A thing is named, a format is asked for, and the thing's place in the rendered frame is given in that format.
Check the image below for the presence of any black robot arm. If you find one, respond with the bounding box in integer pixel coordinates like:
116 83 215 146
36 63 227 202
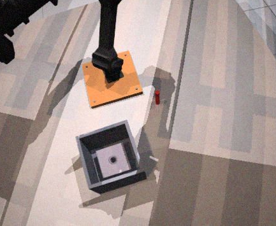
0 0 124 83

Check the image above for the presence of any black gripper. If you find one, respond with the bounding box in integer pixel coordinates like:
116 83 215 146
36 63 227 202
0 0 31 64

